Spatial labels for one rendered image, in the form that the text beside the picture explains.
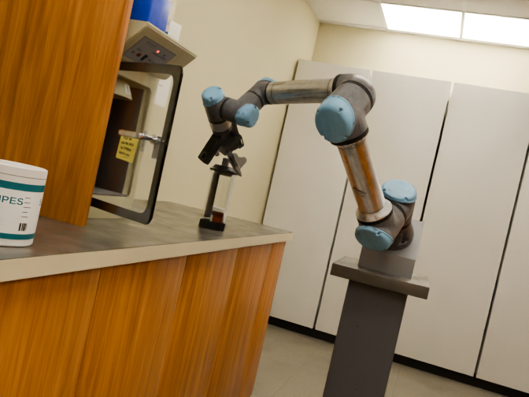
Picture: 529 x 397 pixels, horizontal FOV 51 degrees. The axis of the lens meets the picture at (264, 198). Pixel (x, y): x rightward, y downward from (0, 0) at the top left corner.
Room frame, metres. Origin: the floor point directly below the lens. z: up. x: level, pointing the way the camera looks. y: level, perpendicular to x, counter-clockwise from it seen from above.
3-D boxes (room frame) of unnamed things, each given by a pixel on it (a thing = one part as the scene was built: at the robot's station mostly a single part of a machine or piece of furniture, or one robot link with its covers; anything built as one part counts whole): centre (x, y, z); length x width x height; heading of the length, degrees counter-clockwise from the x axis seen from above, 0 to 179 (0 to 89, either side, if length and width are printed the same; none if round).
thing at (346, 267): (1.98, -0.46, 0.92); 0.32 x 0.32 x 0.04; 75
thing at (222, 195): (2.11, 0.17, 1.06); 0.11 x 0.11 x 0.21
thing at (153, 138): (1.39, 0.34, 1.20); 0.10 x 0.05 x 0.03; 51
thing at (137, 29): (1.69, 0.41, 1.46); 0.32 x 0.11 x 0.10; 162
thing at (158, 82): (1.46, 0.38, 1.19); 0.30 x 0.01 x 0.40; 51
